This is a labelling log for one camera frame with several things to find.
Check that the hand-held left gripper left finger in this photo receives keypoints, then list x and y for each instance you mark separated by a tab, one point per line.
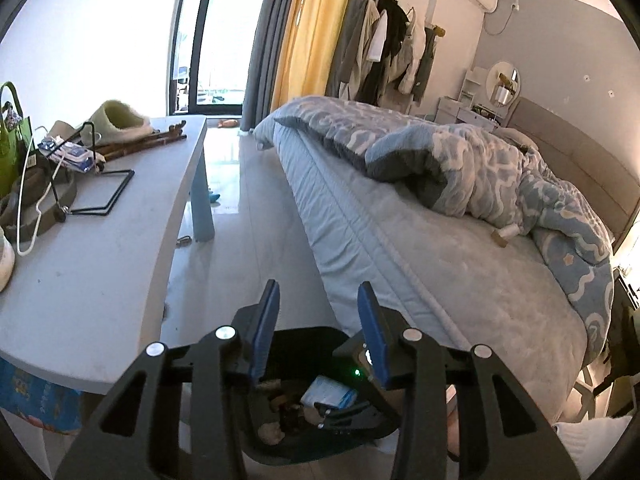
262	340

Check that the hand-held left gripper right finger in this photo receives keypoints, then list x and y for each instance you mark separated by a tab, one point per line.
375	340

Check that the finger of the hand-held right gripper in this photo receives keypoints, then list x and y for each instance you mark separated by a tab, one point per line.
355	417

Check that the white blue tissue packet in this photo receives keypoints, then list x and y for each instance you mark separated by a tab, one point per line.
327	392
70	155

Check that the black trash bin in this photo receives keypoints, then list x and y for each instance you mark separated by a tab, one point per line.
300	345

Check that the large white tissue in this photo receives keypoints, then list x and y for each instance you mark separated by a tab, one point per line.
270	433

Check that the grey bed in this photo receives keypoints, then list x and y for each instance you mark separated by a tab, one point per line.
425	270

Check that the small metal item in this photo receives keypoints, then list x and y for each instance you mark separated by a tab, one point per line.
184	241

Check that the blue plastic item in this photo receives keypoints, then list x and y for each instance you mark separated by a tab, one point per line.
214	196

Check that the grey blue low table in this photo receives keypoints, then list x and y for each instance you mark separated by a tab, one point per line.
100	270

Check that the blue patterned fleece blanket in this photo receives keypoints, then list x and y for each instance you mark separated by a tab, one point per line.
475	170

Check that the orange floor slipper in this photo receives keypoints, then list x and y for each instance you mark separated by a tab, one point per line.
227	123

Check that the brown wooden stick bundle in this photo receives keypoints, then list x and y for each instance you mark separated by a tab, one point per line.
145	140

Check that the blue printed carton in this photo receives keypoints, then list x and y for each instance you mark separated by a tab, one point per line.
35	395

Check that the white fluffy cloth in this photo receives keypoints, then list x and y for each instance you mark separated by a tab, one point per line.
595	445

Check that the beige pillow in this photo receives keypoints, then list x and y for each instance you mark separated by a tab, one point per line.
515	139

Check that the white dressing table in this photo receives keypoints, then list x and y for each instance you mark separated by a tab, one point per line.
467	110

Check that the dark bedside stand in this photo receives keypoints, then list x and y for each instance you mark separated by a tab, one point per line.
625	335

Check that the cream fuzzy slipper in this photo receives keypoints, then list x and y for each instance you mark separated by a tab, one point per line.
117	120

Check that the grey upholstered headboard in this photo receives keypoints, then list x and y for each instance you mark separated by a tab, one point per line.
575	160

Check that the olive grey cloth bag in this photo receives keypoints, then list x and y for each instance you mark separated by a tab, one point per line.
30	200

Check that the dark green hanging garment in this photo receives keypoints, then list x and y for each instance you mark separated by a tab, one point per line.
426	65

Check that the light grey hanging jacket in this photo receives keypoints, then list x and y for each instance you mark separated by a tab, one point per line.
412	60

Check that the beige cloth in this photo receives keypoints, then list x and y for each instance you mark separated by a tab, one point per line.
62	130

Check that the grey curtain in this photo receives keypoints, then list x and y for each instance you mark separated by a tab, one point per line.
345	10
270	50

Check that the beige hanging coat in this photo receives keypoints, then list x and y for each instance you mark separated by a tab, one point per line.
357	50

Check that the white hanging shirt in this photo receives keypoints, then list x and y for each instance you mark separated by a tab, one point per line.
377	40

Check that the black framed glass door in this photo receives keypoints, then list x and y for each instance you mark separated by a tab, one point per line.
220	35

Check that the yellow curtain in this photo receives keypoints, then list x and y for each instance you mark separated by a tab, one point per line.
315	35

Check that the black hanging coat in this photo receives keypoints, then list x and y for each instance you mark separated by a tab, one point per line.
392	30

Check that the green tote bag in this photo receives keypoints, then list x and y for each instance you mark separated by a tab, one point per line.
12	150

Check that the round wall mirror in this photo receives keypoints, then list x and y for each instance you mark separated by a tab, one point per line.
505	77

